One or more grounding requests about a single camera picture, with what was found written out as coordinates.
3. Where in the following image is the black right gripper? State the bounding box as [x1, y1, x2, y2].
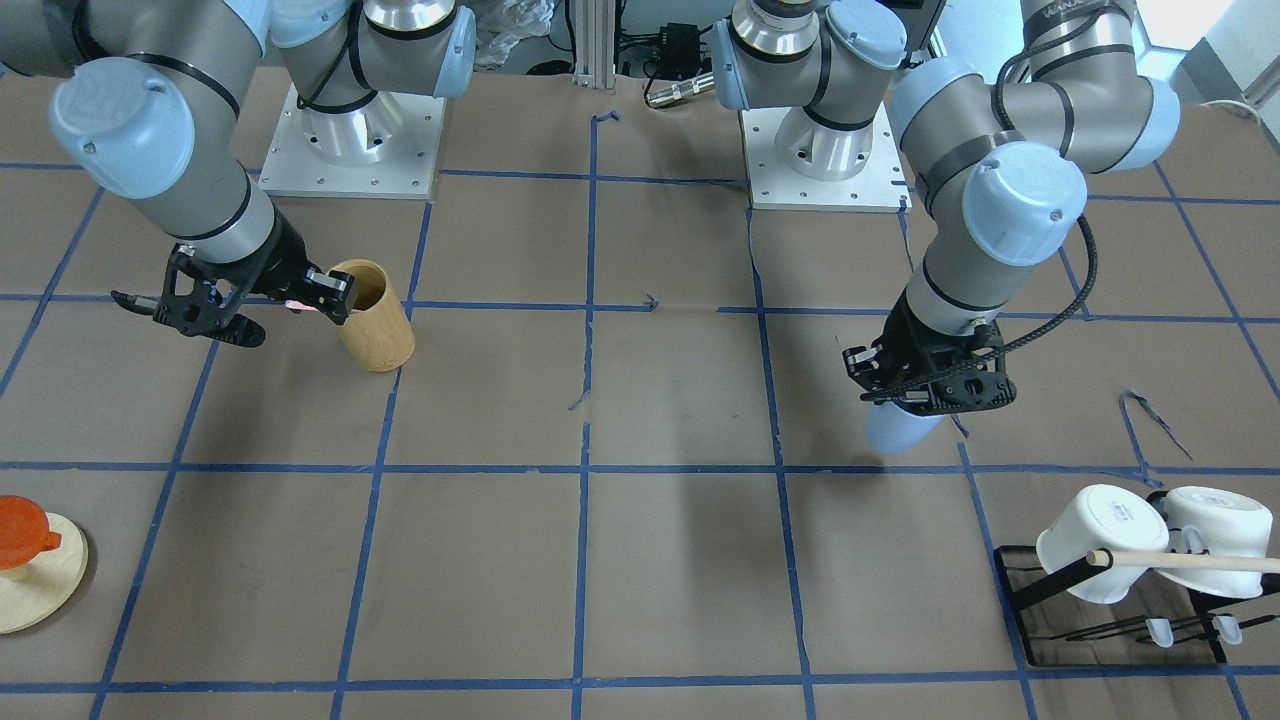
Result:
[110, 215, 358, 348]

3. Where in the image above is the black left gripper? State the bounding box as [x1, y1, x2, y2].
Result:
[842, 295, 1018, 416]

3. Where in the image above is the light blue plastic cup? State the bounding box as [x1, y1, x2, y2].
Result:
[865, 402, 943, 455]

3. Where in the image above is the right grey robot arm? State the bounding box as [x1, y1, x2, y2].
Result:
[3, 1, 477, 347]

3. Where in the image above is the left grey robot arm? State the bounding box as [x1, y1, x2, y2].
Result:
[710, 1, 1180, 425]

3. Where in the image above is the bamboo wooden cup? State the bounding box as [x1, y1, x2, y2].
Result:
[333, 259, 416, 373]

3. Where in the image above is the white ceramic mug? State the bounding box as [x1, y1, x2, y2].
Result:
[1036, 484, 1169, 573]
[1157, 486, 1274, 600]

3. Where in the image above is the wooden dowel rod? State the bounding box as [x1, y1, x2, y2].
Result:
[1083, 548, 1280, 574]

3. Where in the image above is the orange plastic mug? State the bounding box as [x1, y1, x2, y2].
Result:
[1, 495, 61, 571]

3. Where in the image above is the wooden mug tree stand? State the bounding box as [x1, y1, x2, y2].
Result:
[1, 512, 90, 634]

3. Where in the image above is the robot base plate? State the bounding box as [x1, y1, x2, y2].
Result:
[739, 104, 911, 213]
[259, 88, 447, 200]

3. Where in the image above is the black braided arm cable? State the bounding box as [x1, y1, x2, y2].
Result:
[861, 0, 1121, 405]

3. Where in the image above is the black wire mug rack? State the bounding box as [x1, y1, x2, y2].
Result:
[995, 488, 1277, 667]

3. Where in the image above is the aluminium frame post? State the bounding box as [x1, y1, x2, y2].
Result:
[564, 0, 623, 94]

